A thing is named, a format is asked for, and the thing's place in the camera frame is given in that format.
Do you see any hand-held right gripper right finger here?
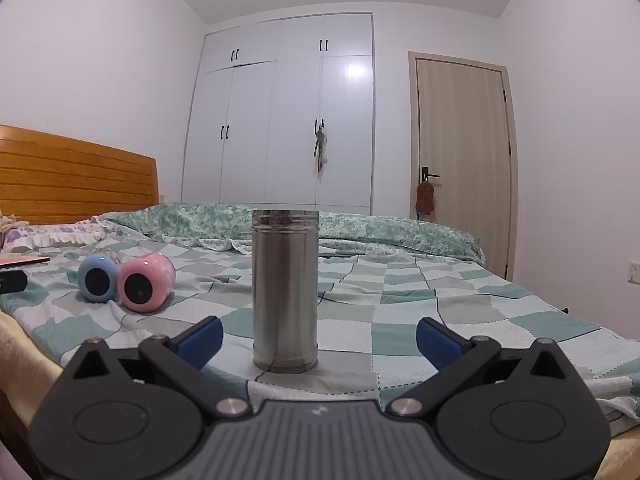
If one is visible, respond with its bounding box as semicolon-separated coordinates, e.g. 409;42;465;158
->
385;317;586;417

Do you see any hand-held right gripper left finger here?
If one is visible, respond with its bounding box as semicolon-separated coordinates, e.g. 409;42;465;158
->
58;316;254;418

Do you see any stainless steel cup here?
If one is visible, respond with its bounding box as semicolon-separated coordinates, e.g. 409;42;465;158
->
251;208;321;374

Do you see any pink round cup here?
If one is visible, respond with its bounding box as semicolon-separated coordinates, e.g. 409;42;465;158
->
117;253;177;312

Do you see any blue round cup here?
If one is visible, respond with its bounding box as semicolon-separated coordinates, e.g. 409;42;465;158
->
77;254;124;304

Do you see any checkered bed sheet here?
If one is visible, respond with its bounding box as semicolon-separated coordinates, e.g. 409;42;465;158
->
0;230;640;401

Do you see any green floral quilt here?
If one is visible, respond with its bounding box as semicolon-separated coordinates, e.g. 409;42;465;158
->
94;202;487;262

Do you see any brown plush toy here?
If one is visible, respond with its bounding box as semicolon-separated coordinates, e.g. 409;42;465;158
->
415;174;438;221

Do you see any wooden door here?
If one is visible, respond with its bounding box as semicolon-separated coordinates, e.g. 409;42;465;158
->
407;50;518;282

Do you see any white towel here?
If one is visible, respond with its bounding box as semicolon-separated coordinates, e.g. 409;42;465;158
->
582;375;640;420

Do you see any purple floral pillow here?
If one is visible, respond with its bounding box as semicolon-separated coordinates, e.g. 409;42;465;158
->
2;219;108;252

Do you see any black rectangular device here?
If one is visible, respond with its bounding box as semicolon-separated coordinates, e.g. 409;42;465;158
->
0;270;28;295

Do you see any wooden headboard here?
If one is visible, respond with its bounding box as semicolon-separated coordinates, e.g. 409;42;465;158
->
0;124;160;226

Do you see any hanging green pendant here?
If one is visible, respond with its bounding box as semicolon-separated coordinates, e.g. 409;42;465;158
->
313;119;329;175

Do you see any white wardrobe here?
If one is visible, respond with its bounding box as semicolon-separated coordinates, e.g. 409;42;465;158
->
181;12;376;216

